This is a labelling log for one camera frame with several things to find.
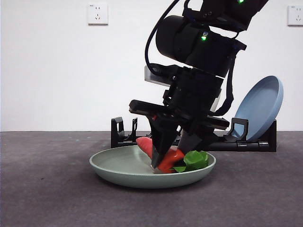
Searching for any orange carrot with green leaves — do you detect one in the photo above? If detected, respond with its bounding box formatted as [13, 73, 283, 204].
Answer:
[135, 136, 209, 175]

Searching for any green plate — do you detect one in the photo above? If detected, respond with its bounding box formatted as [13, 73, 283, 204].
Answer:
[89, 144, 217, 189]

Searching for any beige plate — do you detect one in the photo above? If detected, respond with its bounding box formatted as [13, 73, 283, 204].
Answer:
[211, 93, 223, 112]

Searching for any black plate rack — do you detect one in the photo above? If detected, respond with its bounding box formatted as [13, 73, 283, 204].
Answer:
[110, 116, 277, 152]

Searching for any blue plate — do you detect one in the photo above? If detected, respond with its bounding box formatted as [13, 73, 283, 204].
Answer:
[233, 75, 284, 142]

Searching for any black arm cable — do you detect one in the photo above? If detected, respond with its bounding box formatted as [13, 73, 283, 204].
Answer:
[144, 0, 181, 74]
[212, 47, 238, 117]

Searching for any pale grey camera box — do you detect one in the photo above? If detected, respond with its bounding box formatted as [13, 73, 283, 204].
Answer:
[144, 65, 175, 87]

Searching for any white wall socket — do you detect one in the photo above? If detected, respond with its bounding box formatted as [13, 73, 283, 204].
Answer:
[287, 5, 303, 26]
[88, 3, 109, 26]

